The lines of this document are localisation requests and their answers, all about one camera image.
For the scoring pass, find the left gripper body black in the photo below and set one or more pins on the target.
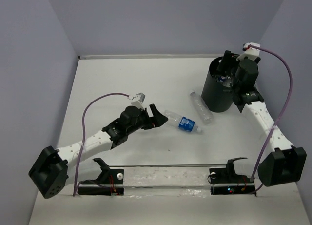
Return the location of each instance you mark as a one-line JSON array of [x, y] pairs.
[[143, 121]]

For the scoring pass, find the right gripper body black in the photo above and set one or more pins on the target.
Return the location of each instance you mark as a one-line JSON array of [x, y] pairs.
[[234, 81]]

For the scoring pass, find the blue label water bottle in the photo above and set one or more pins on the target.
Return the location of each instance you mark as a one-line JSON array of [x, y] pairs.
[[181, 122]]

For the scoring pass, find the clear unlabeled plastic bottle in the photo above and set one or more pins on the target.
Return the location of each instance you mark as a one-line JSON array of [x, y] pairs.
[[201, 108]]

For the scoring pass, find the black cap cola bottle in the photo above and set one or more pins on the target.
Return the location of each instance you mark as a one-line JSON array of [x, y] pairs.
[[225, 81]]

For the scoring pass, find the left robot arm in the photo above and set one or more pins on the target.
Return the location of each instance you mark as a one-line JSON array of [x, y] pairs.
[[50, 171]]

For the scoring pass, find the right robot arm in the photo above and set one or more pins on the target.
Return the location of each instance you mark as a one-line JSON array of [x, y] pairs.
[[279, 161]]

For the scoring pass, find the black round bin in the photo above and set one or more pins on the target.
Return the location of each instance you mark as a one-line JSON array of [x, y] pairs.
[[217, 97]]

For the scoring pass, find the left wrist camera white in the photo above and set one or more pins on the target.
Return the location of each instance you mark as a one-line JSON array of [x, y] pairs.
[[137, 100]]

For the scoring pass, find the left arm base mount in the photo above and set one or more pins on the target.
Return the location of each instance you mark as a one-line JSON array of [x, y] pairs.
[[106, 184]]

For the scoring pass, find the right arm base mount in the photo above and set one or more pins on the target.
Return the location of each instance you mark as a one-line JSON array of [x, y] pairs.
[[225, 183]]

